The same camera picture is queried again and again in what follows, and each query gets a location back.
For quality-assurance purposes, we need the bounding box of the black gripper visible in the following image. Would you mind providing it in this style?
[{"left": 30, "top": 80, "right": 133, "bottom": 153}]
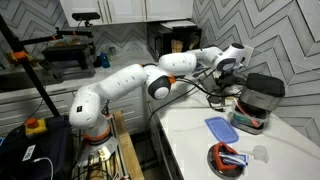
[{"left": 217, "top": 71, "right": 245, "bottom": 87}]

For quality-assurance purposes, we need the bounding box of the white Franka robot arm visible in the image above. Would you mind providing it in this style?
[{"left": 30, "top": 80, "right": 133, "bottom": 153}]
[{"left": 69, "top": 43, "right": 245, "bottom": 142}]

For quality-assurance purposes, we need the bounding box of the round tray with red holder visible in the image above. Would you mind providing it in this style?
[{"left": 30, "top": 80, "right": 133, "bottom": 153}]
[{"left": 207, "top": 142, "right": 249, "bottom": 180}]

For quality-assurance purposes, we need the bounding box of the black coffee maker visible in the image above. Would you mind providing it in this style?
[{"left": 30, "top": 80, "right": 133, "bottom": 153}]
[{"left": 230, "top": 73, "right": 285, "bottom": 135}]

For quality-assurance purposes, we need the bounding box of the blue container lid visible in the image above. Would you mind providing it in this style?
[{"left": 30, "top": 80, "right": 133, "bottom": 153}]
[{"left": 205, "top": 117, "right": 239, "bottom": 144}]

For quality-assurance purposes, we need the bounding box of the light wooden spoon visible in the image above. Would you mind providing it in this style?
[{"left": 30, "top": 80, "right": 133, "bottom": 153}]
[{"left": 176, "top": 40, "right": 183, "bottom": 52}]

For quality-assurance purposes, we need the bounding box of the black microwave oven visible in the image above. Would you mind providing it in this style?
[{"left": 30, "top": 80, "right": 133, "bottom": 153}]
[{"left": 147, "top": 22, "right": 202, "bottom": 61}]

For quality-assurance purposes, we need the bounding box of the small clear plastic cup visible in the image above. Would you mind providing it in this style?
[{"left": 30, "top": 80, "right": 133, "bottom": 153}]
[{"left": 243, "top": 145, "right": 269, "bottom": 163}]

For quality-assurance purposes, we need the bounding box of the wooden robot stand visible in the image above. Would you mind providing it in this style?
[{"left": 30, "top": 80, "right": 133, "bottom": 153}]
[{"left": 113, "top": 111, "right": 145, "bottom": 180}]

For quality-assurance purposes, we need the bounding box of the black equipment case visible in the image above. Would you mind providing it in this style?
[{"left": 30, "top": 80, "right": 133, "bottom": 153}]
[{"left": 0, "top": 116, "right": 74, "bottom": 180}]

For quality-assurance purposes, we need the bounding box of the yellow emergency stop box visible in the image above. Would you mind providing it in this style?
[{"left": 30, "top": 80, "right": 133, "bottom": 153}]
[{"left": 25, "top": 118, "right": 48, "bottom": 138}]

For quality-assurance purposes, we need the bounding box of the black power cable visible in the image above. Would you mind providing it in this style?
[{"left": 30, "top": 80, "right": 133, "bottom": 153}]
[{"left": 143, "top": 68, "right": 248, "bottom": 134}]

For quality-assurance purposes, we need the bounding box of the black camera on tripod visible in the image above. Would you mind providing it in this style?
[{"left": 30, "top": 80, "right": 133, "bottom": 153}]
[{"left": 72, "top": 12, "right": 100, "bottom": 27}]

